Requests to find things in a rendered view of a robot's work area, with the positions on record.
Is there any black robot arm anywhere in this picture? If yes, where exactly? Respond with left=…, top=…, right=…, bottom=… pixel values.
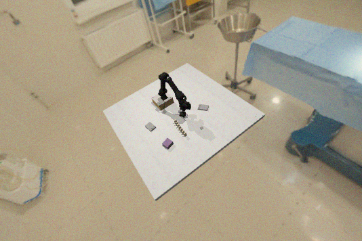
left=158, top=72, right=191, bottom=110

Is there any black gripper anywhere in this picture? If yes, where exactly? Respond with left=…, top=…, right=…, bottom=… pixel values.
left=179, top=105, right=186, bottom=118

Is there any purple rectangular block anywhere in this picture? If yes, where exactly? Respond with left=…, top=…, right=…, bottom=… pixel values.
left=162, top=138, right=174, bottom=149

